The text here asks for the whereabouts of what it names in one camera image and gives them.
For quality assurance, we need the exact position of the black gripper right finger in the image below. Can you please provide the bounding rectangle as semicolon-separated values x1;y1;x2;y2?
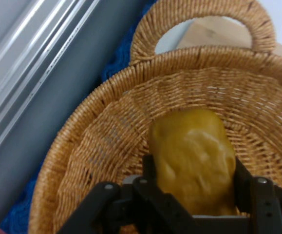
232;157;282;234

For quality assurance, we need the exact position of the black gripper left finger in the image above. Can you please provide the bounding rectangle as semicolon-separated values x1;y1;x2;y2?
56;154;195;234

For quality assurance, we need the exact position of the brown yellow potato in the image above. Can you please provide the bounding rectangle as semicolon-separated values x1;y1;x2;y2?
151;109;237;217

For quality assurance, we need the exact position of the aluminium frame rail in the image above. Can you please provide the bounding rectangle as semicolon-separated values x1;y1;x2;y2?
0;0;153;234

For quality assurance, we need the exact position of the woven wicker basket with handles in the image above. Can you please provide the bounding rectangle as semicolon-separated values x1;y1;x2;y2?
28;0;282;234

